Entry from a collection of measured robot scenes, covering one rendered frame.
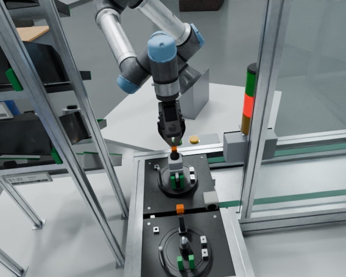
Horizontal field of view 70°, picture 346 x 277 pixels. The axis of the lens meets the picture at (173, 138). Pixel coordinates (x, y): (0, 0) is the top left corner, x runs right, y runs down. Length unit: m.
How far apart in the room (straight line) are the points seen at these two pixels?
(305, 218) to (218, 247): 0.30
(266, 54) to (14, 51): 0.38
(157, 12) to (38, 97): 0.80
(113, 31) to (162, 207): 0.62
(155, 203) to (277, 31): 0.60
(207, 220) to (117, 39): 0.66
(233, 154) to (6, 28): 0.50
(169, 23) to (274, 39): 0.78
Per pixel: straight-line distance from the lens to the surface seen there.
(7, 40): 0.41
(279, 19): 0.46
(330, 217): 0.94
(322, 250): 0.93
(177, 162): 0.77
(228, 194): 0.90
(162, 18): 1.17
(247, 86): 0.53
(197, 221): 0.78
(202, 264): 0.70
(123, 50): 0.87
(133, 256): 0.77
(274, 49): 0.48
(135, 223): 0.82
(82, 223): 1.00
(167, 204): 0.82
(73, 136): 0.63
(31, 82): 0.43
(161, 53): 0.66
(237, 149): 0.62
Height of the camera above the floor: 1.63
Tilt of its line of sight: 40 degrees down
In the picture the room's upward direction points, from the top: 7 degrees counter-clockwise
